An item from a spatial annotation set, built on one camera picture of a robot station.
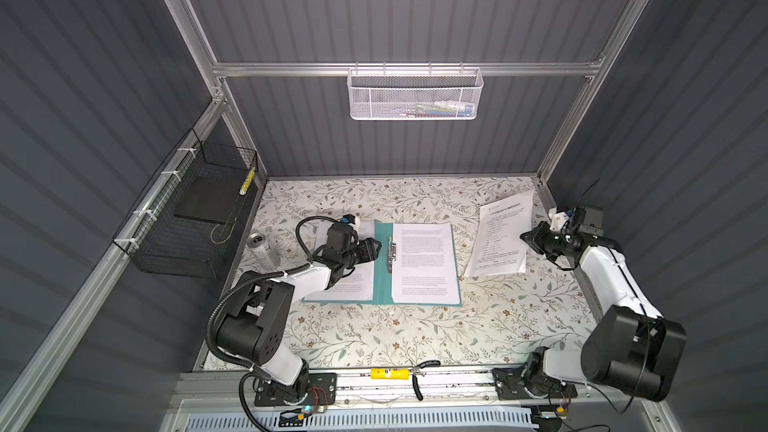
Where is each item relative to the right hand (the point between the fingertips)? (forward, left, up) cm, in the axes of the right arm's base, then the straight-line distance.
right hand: (527, 237), depth 85 cm
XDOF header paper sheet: (-3, +29, -15) cm, 33 cm away
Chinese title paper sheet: (+1, +7, -6) cm, 9 cm away
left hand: (+2, +45, -6) cm, 45 cm away
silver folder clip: (+1, +40, -12) cm, 41 cm away
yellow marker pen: (+9, +79, +15) cm, 81 cm away
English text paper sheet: (-9, +50, -13) cm, 52 cm away
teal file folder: (-11, +42, -13) cm, 46 cm away
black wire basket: (-5, +90, +16) cm, 92 cm away
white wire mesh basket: (+67, +30, +7) cm, 74 cm away
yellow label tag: (-33, +40, -12) cm, 53 cm away
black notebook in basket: (0, +84, +18) cm, 86 cm away
